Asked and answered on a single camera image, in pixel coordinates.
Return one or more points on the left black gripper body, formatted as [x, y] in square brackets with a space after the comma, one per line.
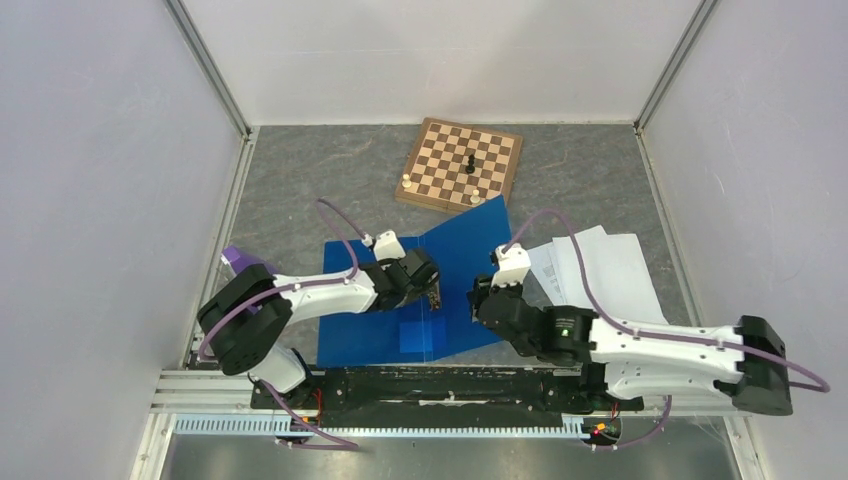
[414, 293]

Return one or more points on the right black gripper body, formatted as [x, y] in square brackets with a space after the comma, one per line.
[484, 288]

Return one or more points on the blue folder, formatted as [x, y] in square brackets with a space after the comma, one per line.
[461, 247]

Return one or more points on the white paper stack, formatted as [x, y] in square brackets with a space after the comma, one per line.
[616, 270]

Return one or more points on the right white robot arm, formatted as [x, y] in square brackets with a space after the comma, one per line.
[743, 362]

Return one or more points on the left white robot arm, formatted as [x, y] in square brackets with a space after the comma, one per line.
[243, 322]

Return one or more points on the metal folder clip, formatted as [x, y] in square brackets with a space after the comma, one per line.
[434, 297]

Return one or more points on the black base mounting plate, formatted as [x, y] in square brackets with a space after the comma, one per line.
[453, 396]

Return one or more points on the wooden chessboard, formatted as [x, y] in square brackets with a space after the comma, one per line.
[436, 165]

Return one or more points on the purple stapler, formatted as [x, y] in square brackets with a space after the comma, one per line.
[236, 260]

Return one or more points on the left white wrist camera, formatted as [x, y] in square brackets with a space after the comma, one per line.
[384, 246]

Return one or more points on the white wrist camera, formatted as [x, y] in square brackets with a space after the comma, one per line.
[384, 246]
[512, 265]

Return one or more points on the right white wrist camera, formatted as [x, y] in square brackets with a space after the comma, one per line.
[512, 265]

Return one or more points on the grey slotted cable duct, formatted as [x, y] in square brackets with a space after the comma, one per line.
[282, 425]

